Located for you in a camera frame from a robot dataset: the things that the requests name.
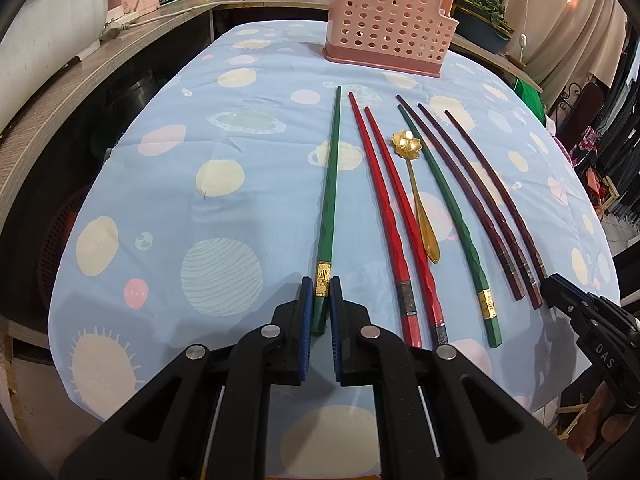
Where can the beige curtain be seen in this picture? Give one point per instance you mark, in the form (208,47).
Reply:
(565,25)

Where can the pink perforated utensil basket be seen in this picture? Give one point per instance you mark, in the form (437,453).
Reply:
(385,25)

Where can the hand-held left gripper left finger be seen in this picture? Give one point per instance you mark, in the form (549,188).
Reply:
(305,330)

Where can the green leafy vegetables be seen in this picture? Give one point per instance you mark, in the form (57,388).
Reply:
(482,7)

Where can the dark maroon chopstick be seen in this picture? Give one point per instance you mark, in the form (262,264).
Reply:
(537,264)
(515,285)
(534,295)

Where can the green plastic bag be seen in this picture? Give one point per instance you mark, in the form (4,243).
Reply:
(531,97)

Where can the blue basin with greens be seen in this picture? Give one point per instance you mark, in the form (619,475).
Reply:
(482,35)

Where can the dark hanging clothes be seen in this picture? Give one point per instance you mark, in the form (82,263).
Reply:
(605,135)

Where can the red plastic basket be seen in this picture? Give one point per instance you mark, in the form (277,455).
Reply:
(62,245)

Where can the white power strip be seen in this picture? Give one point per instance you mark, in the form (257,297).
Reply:
(117,27)

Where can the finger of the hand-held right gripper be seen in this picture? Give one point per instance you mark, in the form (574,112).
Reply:
(565,295)

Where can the blue planet-print tablecloth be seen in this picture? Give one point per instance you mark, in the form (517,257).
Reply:
(225,125)

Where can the red chopstick with silver band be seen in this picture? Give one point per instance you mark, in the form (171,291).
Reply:
(377,195)
(404,220)

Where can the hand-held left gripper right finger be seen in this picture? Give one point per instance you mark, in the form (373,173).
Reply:
(336,330)

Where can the green chopstick with gold band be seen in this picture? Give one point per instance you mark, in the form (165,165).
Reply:
(486,304)
(327,200)

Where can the gold flower-shaped spoon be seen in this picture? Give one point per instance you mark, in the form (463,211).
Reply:
(406,144)

